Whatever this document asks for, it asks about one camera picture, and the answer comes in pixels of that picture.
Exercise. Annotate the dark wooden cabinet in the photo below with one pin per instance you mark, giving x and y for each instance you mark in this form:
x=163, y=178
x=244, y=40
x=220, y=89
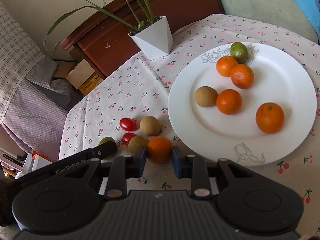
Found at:
x=120, y=30

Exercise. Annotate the green leafy plant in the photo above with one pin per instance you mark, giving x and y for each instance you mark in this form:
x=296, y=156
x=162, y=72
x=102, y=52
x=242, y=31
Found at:
x=140, y=2

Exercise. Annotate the person's left hand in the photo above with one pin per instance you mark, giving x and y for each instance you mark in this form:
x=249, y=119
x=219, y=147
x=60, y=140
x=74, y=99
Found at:
x=7, y=202

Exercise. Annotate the cherry print tablecloth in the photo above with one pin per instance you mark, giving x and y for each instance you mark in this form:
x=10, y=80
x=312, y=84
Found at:
x=120, y=92

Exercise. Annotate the white plate with line drawings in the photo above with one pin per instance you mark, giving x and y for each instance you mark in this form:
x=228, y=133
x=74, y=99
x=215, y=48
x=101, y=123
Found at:
x=250, y=140

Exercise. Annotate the open cardboard box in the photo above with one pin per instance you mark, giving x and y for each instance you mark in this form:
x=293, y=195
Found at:
x=80, y=75

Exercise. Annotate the beige plaid lace-trimmed cloth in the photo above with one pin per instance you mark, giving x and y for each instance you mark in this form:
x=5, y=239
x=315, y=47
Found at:
x=17, y=55

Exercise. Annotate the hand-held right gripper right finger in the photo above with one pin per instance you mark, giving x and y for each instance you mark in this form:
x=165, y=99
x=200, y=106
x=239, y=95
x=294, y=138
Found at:
x=176, y=162

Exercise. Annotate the pale green cushion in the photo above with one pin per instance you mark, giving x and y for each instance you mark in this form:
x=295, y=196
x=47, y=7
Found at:
x=262, y=2

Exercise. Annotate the white faceted plant pot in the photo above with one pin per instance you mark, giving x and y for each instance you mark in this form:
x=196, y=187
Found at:
x=155, y=40

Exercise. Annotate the green fruit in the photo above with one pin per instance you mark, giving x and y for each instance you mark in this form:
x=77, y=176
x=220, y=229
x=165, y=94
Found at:
x=106, y=140
x=239, y=52

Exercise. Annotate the small orange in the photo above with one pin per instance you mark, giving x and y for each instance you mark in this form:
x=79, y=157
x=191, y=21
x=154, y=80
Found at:
x=270, y=117
x=229, y=102
x=225, y=66
x=159, y=150
x=242, y=76

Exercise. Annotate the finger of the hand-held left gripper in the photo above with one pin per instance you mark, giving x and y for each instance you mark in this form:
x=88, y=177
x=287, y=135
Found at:
x=106, y=150

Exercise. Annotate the blue cloth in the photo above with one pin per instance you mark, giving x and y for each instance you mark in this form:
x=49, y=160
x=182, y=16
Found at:
x=302, y=2

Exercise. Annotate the red cherry tomato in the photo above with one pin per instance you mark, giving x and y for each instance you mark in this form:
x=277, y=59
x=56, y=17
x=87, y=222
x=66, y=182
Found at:
x=128, y=138
x=128, y=124

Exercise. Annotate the lilac gingham cloth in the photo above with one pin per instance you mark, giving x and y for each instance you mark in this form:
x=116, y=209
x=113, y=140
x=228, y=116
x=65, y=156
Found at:
x=30, y=105

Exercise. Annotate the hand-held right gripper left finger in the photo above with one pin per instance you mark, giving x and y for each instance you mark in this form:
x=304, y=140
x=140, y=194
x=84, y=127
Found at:
x=141, y=161

